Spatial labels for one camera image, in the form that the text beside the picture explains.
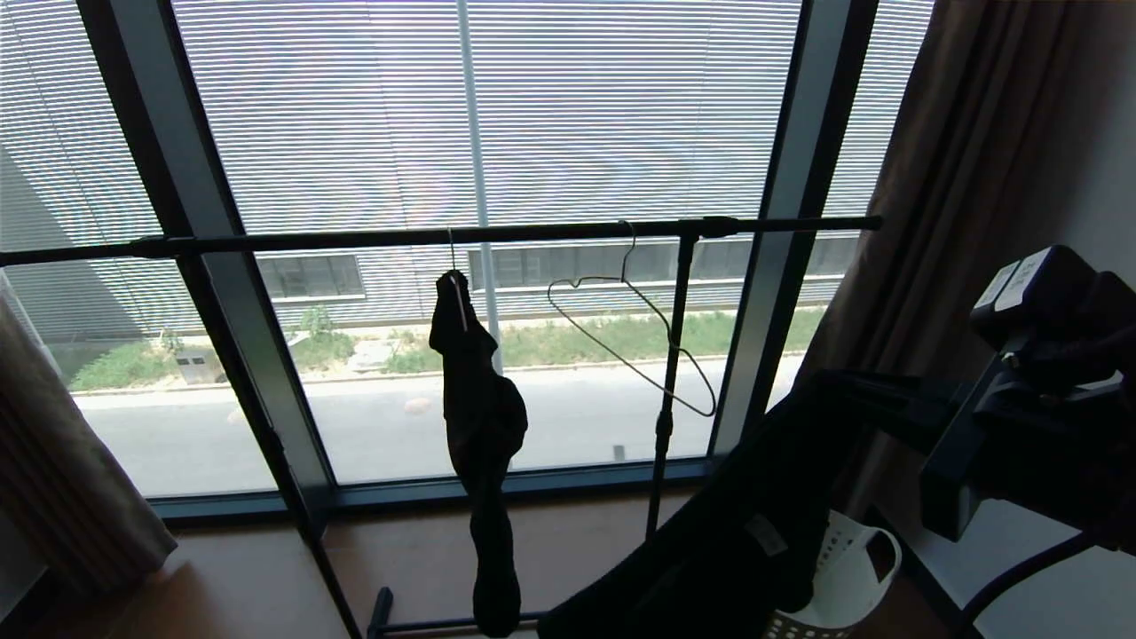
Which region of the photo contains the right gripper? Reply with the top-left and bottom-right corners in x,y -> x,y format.
919,353 -> 1130,544

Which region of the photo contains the black cable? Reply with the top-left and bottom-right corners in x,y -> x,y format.
957,531 -> 1106,639

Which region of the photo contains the pink clothes hanger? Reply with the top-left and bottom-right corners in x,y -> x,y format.
547,219 -> 718,419
446,227 -> 471,335

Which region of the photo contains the white laundry basket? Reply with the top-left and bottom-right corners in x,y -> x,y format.
763,510 -> 903,639

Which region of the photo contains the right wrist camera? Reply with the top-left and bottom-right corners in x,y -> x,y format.
969,245 -> 1106,356

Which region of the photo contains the window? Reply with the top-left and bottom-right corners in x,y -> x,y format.
0,0 -> 933,525

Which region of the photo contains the black clothes rack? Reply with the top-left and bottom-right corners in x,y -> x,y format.
0,215 -> 884,639

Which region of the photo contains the black garment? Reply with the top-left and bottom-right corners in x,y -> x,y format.
429,270 -> 530,639
537,380 -> 888,639

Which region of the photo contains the brown curtain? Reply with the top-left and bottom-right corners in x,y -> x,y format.
0,297 -> 178,600
794,0 -> 1101,533

